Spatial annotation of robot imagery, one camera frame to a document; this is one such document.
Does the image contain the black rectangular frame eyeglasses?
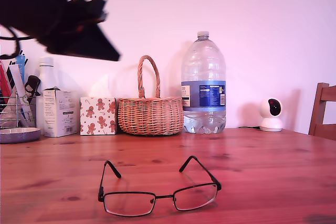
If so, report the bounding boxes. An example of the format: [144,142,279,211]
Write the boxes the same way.
[98,155,222,218]

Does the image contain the white bottle with cap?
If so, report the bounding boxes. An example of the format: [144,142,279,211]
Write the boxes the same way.
[36,56,60,135]

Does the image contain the black clip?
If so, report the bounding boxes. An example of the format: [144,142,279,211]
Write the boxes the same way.
[25,75,41,98]

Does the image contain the gingerbread print box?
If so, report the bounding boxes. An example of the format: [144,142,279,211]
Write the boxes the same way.
[79,97,118,136]

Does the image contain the white printed carton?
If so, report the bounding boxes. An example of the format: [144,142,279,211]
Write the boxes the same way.
[43,87,79,138]

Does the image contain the red packet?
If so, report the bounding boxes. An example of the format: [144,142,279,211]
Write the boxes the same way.
[0,61,13,99]

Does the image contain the grey round plate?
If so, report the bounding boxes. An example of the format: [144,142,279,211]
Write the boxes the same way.
[0,127,42,145]

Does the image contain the large clear water bottle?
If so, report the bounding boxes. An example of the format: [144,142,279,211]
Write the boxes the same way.
[181,30,227,134]

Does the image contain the wooden chair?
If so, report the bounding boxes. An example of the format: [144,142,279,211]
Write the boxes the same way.
[308,82,336,142]

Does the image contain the wicker basket with handle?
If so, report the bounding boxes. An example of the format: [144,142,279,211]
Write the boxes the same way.
[118,55,185,136]

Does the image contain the metal wire rack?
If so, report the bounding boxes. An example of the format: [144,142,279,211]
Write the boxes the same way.
[0,92,37,129]

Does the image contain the small white round camera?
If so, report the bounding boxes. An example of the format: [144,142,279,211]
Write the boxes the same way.
[259,98,284,132]

